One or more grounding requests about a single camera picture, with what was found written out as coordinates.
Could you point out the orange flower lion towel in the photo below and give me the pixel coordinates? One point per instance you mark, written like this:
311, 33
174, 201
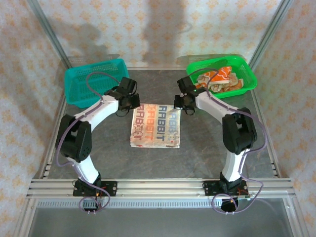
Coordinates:
221, 75

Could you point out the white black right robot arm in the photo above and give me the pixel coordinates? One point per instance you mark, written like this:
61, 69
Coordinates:
212, 103

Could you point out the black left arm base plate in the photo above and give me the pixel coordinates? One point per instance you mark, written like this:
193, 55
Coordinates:
111, 188

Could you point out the white towel with rabbit lettering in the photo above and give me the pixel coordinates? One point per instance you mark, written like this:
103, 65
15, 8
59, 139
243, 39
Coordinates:
153, 128

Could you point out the green plastic basket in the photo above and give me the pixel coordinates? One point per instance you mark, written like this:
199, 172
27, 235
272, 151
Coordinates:
247, 74

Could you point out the aluminium mounting rail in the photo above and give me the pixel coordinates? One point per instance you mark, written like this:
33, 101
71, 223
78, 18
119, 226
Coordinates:
158, 188

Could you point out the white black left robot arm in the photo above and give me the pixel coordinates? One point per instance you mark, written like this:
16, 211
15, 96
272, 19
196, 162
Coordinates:
101, 111

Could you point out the teal plastic basket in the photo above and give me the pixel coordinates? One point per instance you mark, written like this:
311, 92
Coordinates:
81, 81

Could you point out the aluminium side rail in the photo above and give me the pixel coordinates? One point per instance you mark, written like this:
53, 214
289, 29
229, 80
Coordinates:
269, 148
50, 148

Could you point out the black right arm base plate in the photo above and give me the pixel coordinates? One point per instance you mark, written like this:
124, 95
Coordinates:
209, 188

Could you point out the aluminium frame post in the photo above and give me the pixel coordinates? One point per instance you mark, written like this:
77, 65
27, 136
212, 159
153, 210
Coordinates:
270, 29
47, 29

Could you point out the peach cartoon character towel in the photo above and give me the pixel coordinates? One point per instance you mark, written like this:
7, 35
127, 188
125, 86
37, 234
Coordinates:
222, 87

